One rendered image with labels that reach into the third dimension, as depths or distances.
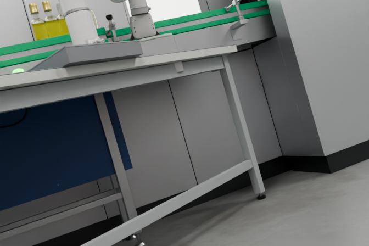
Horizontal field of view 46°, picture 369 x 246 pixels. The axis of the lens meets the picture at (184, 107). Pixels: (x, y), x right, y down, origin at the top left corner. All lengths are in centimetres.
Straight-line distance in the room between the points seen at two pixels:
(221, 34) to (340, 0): 67
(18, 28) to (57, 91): 87
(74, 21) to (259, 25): 110
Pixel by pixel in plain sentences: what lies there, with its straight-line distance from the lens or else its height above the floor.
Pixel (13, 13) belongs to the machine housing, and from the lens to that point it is 226.
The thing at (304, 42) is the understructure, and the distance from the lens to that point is 226.
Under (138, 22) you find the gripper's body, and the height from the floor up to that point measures 92.
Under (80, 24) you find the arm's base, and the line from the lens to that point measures 158.
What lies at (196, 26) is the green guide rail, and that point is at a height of 90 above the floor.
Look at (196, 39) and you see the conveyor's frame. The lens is 216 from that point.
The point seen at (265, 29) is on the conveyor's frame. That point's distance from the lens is 235.
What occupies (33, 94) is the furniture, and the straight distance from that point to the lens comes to 137.
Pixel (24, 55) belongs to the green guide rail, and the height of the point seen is 92.
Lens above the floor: 52
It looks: level
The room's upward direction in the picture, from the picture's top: 16 degrees counter-clockwise
